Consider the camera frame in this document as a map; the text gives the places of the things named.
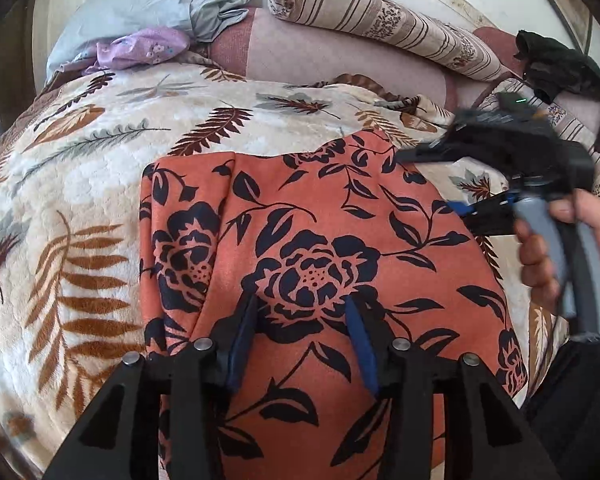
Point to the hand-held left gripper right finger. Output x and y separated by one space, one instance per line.
362 345

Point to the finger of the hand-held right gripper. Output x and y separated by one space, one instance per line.
490 215
445 150

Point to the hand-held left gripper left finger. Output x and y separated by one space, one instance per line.
240 345

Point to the orange black floral garment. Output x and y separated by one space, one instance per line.
300 210

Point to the person's right hand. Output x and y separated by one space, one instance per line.
535 260

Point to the black crumpled cloth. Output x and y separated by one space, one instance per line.
560 65

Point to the striped beige bolster pillow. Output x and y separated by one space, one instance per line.
380 15

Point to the pink mattress cover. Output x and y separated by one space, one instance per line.
330 50

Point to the person's dark pants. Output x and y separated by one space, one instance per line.
575 400

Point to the cream leaf print blanket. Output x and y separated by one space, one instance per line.
80 185

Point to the purple floral cloth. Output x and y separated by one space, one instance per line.
140 47

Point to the grey pillow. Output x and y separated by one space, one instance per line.
155 5

